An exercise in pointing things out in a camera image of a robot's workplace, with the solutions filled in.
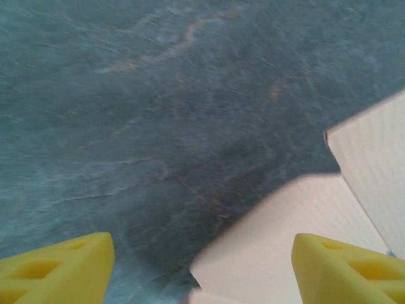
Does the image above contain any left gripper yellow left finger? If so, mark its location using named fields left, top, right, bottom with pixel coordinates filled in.
left=0, top=232, right=115, bottom=304

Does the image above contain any foldable paper box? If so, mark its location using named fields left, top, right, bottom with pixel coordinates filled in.
left=186, top=90, right=405, bottom=304

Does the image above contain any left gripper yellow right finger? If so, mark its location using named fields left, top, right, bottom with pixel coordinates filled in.
left=291, top=232, right=405, bottom=304

